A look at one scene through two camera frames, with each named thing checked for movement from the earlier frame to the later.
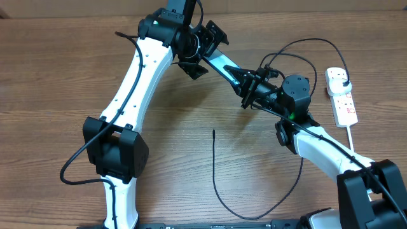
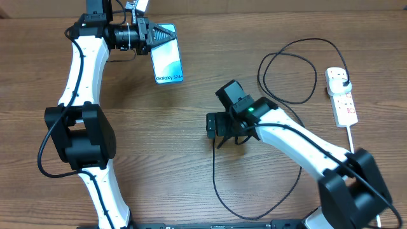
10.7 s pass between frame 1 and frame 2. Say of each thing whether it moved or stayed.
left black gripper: moved
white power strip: stayed
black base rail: stayed
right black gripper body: moved
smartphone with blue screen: moved
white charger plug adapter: stayed
